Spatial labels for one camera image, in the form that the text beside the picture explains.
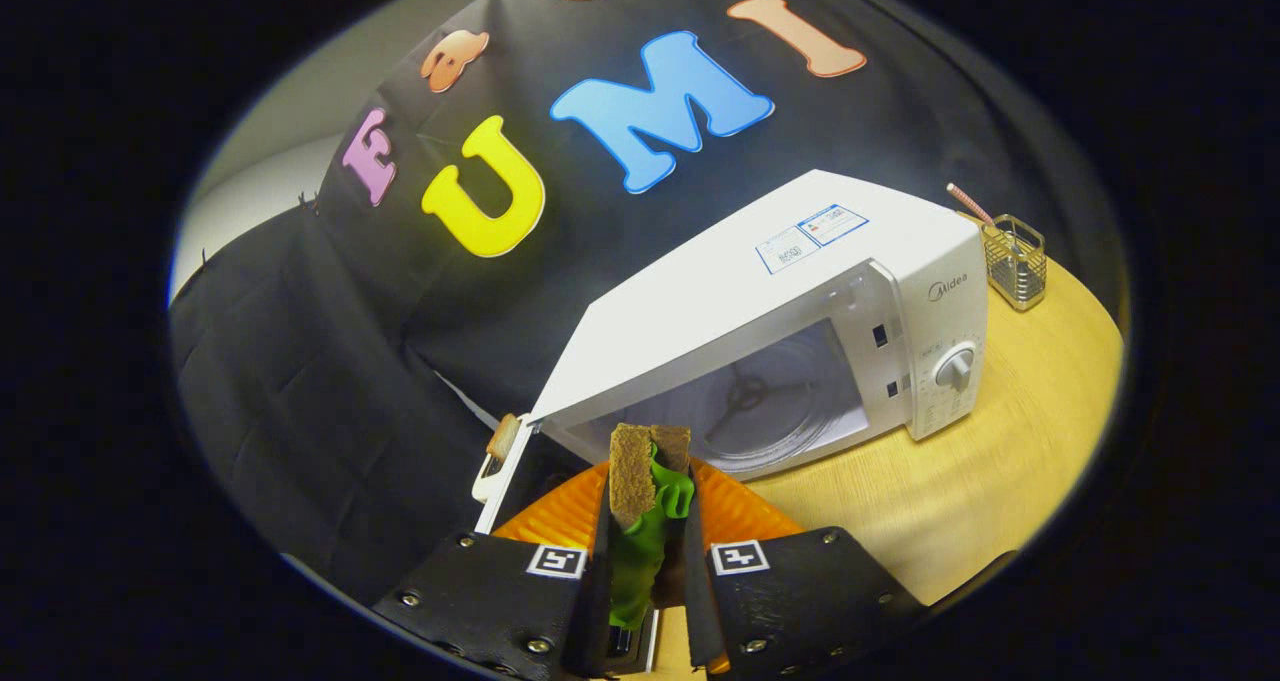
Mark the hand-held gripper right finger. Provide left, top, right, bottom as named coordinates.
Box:
left=685, top=459, right=926, bottom=677

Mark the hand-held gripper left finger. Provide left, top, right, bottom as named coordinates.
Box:
left=372, top=461, right=613, bottom=680

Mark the brown bread lettuce sandwich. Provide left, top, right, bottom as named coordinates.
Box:
left=607, top=422, right=696, bottom=632

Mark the white microwave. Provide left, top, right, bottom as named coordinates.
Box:
left=472, top=169, right=991, bottom=672

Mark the pink striped straw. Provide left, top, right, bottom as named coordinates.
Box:
left=946, top=183, right=996, bottom=227

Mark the metal wire holder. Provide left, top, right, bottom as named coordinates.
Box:
left=982, top=214, right=1048, bottom=311

